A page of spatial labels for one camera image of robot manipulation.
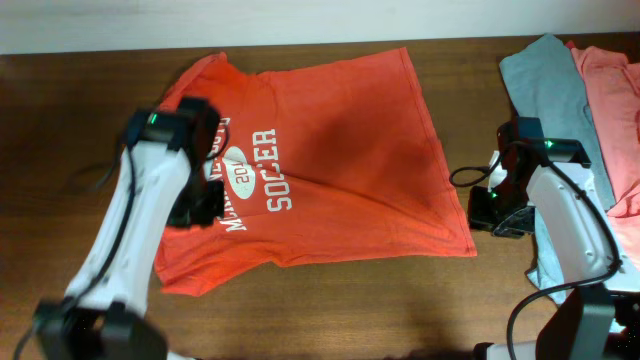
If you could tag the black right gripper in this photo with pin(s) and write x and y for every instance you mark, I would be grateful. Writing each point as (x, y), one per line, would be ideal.
(479, 219)

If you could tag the grey t-shirt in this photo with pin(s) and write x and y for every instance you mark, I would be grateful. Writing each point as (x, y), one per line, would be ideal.
(543, 82)

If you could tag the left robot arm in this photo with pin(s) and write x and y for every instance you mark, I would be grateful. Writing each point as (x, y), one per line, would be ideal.
(161, 183)

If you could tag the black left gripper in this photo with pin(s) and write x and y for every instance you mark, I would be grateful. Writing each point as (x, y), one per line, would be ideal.
(207, 215)

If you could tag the pink coral t-shirt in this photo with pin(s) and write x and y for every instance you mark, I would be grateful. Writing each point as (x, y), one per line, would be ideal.
(612, 87)

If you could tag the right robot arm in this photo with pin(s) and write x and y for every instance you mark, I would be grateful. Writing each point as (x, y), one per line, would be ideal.
(532, 175)

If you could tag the orange soccer t-shirt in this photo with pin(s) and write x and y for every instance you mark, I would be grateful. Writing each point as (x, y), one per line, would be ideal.
(331, 163)

